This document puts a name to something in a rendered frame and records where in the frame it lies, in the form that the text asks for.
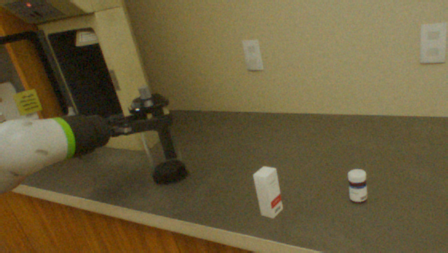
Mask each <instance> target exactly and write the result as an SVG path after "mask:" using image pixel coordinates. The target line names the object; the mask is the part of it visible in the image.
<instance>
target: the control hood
mask: <svg viewBox="0 0 448 253"><path fill-rule="evenodd" d="M16 1H20V0H0V6H1V7H3V8H4V9H6V10H8V11H9V12H11V13H12V14H14V15H16V16H18V17H19V18H20V19H22V20H24V21H25V22H27V23H29V24H32V23H36V22H44V21H49V20H54V19H58V18H66V17H70V16H75V15H80V14H88V13H92V12H93V8H92V5H91V3H90V0H45V1H47V2H48V3H49V4H51V5H52V6H54V7H55V8H57V9H58V10H60V11H61V12H63V13H64V14H65V15H63V16H58V17H53V18H46V19H41V20H37V21H30V20H28V19H27V18H25V17H23V16H21V15H20V14H19V13H17V12H15V11H14V10H12V9H11V8H9V7H8V6H6V5H4V4H7V3H11V2H16Z"/></svg>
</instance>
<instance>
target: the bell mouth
mask: <svg viewBox="0 0 448 253"><path fill-rule="evenodd" d="M97 43H99V42H98V39H97V36H96V34H95V32H94V30H93V29H92V28H91V27H87V28H82V29H77V32H76V44H75V46H88V45H93V44H97Z"/></svg>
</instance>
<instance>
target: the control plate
mask: <svg viewBox="0 0 448 253"><path fill-rule="evenodd" d="M35 2H37V3H38V4H36V3H35ZM27 4H30V5H31V6H28V5H27ZM4 5H6V6H8V7H9V8H11V9H12V10H14V11H15V12H17V13H19V14H20V15H21V16H23V17H25V18H27V19H28V20H30V21H37V20H41V19H46V18H53V17H58V16H63V15H65V14H64V13H63V12H61V11H60V10H58V9H57V8H55V7H54V6H52V5H51V4H49V3H48V2H47V1H45V0H20V1H16V2H11V3H7V4H4ZM46 10H47V11H48V12H49V13H46ZM50 10H52V11H53V12H50ZM34 11H37V12H38V13H40V14H41V15H42V17H40V16H38V15H37V14H36V13H34ZM42 12H44V14H42ZM30 14H33V15H35V17H32V16H30ZM26 15H28V16H29V17H27V16H26Z"/></svg>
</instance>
